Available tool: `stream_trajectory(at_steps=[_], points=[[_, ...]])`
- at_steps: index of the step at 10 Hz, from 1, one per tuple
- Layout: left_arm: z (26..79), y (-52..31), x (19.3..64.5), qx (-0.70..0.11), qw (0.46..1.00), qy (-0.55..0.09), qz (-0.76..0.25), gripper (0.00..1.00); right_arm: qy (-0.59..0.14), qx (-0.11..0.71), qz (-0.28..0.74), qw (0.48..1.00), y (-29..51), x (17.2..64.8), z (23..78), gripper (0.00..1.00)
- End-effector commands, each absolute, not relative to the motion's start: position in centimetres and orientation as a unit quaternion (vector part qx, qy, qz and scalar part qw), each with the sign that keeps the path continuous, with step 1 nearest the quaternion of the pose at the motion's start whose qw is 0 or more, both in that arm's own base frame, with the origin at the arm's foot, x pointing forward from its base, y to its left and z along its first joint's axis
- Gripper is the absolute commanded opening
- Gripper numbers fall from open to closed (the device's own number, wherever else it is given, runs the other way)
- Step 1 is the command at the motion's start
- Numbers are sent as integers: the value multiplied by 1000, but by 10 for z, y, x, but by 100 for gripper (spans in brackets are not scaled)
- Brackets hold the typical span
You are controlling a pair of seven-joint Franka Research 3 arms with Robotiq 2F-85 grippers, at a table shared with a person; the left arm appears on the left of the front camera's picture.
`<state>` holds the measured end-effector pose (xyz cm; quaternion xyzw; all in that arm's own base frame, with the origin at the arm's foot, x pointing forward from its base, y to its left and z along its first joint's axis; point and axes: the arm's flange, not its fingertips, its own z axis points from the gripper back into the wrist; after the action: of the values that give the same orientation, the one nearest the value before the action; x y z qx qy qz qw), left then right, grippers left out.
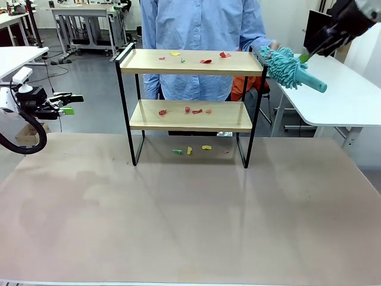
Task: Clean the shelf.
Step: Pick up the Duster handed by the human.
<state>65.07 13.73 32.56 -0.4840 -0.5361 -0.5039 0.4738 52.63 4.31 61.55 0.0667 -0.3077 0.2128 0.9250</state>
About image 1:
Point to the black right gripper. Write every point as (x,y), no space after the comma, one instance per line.
(351,18)

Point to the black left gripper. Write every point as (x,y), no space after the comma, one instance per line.
(32,101)

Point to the teal chenille duster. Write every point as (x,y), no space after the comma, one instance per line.
(282,70)

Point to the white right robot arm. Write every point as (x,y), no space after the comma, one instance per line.
(373,7)

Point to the person left forearm blue sleeve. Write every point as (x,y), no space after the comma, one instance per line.
(256,40)

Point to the person left hand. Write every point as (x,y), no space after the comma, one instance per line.
(274,45)

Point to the flat cardboard sheet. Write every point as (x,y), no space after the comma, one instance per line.
(342,53)

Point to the black monitor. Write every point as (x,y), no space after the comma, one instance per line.
(315,24)

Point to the black power strip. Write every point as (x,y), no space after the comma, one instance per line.
(61,62)

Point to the open cardboard box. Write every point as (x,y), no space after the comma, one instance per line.
(26,132)

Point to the white rounded table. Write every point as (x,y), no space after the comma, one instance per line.
(342,101)

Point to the white rectangular table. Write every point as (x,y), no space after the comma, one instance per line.
(18,55)

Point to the black stand pole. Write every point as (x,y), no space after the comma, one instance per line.
(33,24)

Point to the grey metal desk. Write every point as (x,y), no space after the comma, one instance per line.
(80,12)

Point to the orange jacket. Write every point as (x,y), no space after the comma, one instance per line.
(238,86)

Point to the white cluttered workbench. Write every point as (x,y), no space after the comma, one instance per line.
(9,19)

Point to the yellow paper scrap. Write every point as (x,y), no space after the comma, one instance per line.
(206,147)
(175,54)
(189,150)

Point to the person torso blue shirt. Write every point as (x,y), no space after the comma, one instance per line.
(196,24)

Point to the orange paper scrap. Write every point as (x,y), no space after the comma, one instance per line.
(208,111)

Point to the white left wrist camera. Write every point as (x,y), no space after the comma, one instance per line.
(22,76)

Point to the wooden two-tier black-frame shelf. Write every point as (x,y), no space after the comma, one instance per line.
(143,59)

